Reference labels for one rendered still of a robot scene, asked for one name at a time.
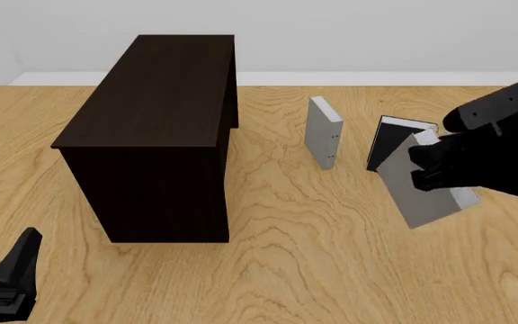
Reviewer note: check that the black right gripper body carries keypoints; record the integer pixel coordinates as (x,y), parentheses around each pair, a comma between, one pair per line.
(463,162)

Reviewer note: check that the grey book with dotted spine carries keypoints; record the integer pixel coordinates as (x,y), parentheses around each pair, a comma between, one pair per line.
(319,135)

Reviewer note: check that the black book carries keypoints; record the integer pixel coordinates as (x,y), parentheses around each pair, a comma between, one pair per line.
(387,141)

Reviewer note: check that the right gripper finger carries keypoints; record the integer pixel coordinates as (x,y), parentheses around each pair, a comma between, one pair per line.
(427,155)
(432,180)

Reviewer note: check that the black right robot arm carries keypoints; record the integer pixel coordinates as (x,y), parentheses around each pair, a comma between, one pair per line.
(515,162)

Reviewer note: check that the dark wood cabinet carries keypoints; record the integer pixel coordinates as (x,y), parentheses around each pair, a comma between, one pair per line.
(151,135)

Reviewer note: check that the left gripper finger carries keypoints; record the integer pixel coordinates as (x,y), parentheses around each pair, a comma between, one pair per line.
(16,263)

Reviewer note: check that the flat plate on black stalk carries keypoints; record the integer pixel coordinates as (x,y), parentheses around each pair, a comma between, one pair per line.
(497,104)

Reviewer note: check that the plain grey book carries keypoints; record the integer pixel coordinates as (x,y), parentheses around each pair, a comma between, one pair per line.
(425,206)

